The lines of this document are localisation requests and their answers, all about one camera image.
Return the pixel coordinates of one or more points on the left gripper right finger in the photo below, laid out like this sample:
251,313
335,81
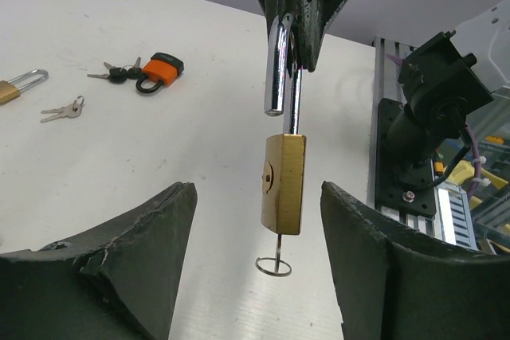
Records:
393,282

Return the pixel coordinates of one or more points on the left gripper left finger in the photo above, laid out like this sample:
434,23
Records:
118,280

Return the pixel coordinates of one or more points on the orange black padlock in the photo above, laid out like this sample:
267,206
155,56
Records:
160,71

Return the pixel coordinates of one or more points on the silver keys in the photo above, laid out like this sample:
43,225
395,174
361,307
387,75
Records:
70,111

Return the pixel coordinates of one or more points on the brass long-shackle padlock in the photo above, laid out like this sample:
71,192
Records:
12,89

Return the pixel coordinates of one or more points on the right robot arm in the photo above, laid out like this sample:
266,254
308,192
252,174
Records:
452,74

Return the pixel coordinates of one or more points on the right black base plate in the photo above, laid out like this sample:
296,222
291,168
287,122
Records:
403,162

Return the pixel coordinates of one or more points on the white slotted cable duct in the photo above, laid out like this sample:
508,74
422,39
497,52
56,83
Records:
455,216

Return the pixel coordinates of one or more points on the aluminium front rail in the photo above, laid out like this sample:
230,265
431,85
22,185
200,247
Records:
388,53

